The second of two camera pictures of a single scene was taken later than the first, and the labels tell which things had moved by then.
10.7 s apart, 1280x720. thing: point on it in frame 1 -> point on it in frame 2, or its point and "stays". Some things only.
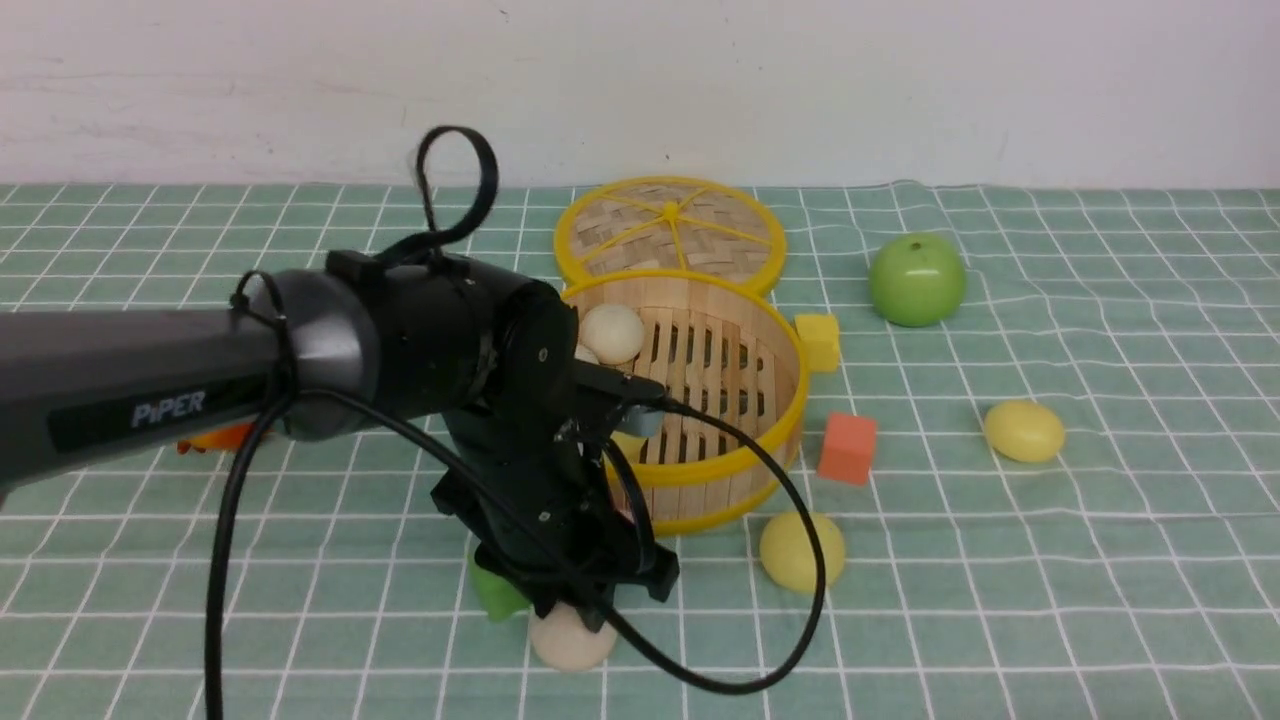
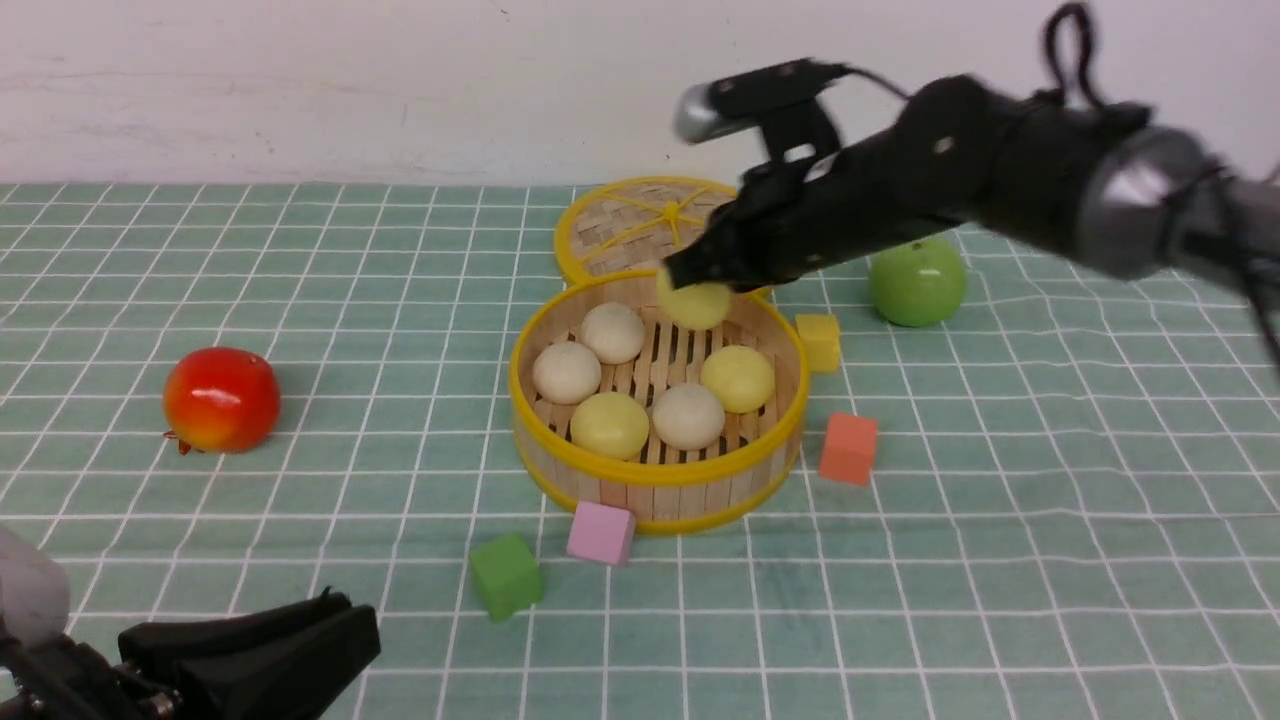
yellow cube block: x=819 y=335 stays
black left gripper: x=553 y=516 -> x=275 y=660
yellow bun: x=1023 y=431 -> x=698 y=306
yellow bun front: x=788 y=553 -> x=742 y=377
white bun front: x=567 y=643 -> x=688 y=417
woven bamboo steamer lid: x=670 y=223 stays
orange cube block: x=849 y=448 stays
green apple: x=918 y=279 stays
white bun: x=613 y=333 stays
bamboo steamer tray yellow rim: x=728 y=352 stays
